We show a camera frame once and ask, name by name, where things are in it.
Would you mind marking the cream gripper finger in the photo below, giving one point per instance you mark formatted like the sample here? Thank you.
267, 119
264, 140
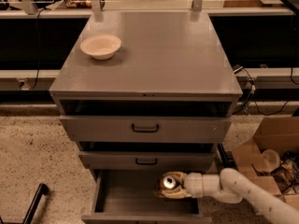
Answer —
179, 176
178, 193

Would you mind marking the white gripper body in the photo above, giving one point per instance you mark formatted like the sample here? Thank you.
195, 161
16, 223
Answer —
193, 184

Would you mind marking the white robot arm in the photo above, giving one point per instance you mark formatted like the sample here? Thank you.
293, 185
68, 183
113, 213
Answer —
229, 186

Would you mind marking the bottom grey open drawer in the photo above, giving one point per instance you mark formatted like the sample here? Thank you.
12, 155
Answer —
127, 197

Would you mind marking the grey drawer cabinet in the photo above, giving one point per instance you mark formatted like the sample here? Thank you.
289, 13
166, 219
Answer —
170, 64

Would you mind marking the middle grey drawer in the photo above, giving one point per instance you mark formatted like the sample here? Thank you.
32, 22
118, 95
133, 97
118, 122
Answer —
146, 160

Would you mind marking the top grey drawer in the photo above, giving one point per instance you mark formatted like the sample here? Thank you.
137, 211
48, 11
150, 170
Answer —
145, 129

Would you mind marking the black cabinet leg bar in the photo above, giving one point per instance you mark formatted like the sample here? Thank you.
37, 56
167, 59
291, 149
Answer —
226, 159

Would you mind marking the cardboard box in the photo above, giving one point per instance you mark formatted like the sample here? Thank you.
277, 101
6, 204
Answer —
281, 135

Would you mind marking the clear plastic cup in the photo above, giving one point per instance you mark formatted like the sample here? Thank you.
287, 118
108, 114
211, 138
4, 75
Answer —
271, 158

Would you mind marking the black bar on floor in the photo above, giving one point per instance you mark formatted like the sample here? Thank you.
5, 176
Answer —
41, 191

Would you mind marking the white bowl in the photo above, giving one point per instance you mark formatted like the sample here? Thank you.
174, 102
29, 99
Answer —
100, 47

